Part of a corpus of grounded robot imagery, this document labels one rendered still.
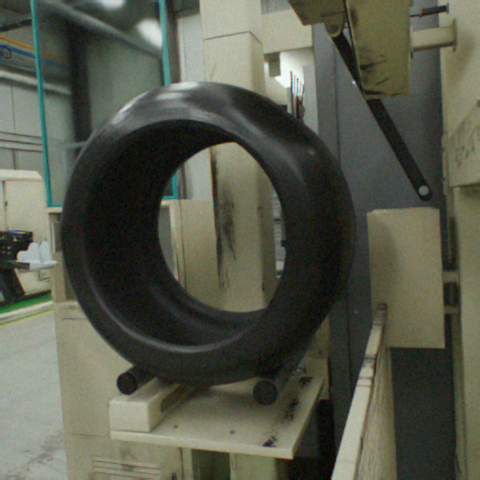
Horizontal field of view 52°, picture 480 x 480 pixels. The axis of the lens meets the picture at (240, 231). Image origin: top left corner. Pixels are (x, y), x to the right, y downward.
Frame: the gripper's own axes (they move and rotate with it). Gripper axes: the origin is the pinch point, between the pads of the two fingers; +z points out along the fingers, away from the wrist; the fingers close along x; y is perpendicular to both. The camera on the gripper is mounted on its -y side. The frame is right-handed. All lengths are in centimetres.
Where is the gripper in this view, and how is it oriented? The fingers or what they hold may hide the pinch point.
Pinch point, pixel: (51, 267)
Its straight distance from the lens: 119.5
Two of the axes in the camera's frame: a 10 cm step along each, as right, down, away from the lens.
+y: 0.5, -9.9, -0.9
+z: 9.5, 0.8, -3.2
